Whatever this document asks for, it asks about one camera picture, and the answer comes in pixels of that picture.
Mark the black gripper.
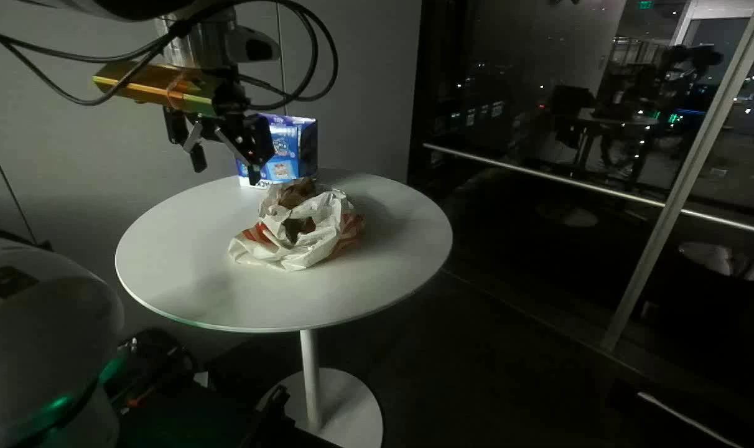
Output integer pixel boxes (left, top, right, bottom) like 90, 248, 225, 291
161, 73, 278, 187

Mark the brown moose plush toy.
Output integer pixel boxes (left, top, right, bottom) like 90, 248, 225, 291
271, 177, 320, 214

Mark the dark grey duster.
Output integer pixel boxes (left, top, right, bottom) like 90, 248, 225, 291
282, 212, 320, 246

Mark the blue snack box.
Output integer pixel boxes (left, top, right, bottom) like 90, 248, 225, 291
233, 112, 320, 189

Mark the white orange plastic bag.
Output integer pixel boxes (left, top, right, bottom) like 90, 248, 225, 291
227, 180, 365, 274

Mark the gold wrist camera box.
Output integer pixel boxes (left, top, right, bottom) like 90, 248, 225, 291
90, 60, 221, 117

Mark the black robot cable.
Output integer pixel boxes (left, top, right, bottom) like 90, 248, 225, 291
0, 0, 340, 112

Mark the white table pedestal base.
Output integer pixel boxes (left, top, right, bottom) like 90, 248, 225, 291
256, 327, 385, 448

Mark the white horizontal window rail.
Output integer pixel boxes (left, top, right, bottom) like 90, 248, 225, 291
420, 138, 754, 240

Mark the white slanted window post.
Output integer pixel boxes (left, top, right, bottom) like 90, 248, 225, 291
599, 0, 754, 352

